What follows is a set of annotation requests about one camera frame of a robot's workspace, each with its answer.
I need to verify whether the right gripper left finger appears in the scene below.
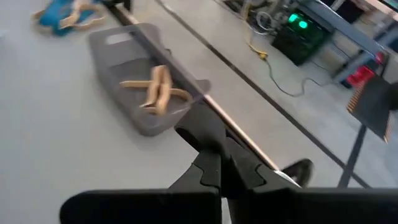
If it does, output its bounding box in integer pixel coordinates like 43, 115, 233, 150
58, 104, 225, 224

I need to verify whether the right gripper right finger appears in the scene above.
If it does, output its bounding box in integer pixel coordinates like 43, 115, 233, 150
221, 133, 398, 224

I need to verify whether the black mat with orange stripes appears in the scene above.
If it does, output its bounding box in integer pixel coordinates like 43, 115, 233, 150
346, 74, 398, 144

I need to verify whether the red box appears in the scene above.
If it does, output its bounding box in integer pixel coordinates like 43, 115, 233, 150
346, 65, 376, 86

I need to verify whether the grey plastic basket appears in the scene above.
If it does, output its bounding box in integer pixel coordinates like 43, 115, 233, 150
88, 22, 212, 138

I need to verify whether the black computer tower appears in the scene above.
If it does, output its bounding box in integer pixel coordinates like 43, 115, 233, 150
272, 11, 330, 66

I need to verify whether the grey metal table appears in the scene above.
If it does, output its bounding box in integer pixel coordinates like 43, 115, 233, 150
298, 0, 398, 82

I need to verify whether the black floor cable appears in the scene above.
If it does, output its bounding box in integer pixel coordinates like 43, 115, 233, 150
264, 57, 330, 98

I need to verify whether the yellow plug cable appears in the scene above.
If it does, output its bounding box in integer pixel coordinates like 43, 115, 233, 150
244, 6, 270, 62

